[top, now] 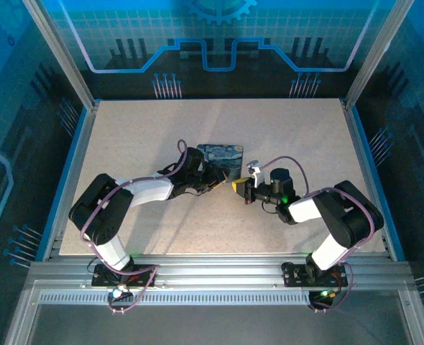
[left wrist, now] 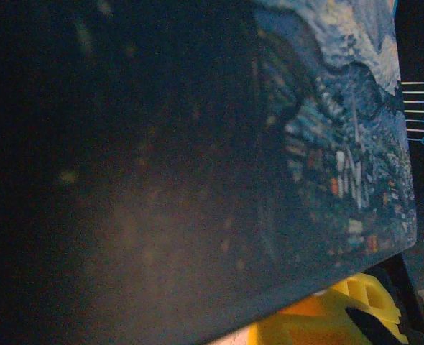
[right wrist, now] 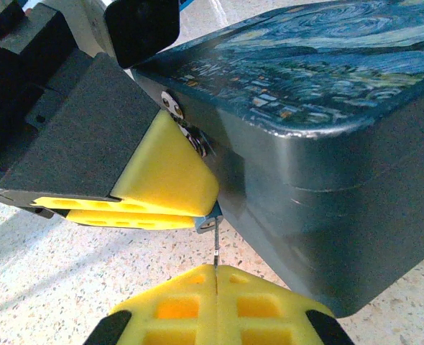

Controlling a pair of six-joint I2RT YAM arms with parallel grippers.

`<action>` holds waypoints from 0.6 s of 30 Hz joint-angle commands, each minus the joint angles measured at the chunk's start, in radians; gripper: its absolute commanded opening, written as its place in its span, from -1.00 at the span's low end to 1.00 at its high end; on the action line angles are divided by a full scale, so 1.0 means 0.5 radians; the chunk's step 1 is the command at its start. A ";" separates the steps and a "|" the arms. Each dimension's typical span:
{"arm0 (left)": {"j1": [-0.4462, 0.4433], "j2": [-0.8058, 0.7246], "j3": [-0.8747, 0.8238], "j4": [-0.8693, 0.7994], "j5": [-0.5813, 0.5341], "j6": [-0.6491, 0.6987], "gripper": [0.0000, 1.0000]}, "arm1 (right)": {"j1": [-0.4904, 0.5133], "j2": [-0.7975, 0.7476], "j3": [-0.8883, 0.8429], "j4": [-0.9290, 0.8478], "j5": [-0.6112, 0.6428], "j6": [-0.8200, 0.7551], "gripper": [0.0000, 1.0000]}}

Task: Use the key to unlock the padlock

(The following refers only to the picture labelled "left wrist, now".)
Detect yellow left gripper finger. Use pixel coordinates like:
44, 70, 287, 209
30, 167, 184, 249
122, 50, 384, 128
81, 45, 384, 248
246, 272, 411, 345

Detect starry night print box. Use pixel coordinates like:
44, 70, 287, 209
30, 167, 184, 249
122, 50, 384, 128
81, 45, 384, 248
0, 0, 420, 345

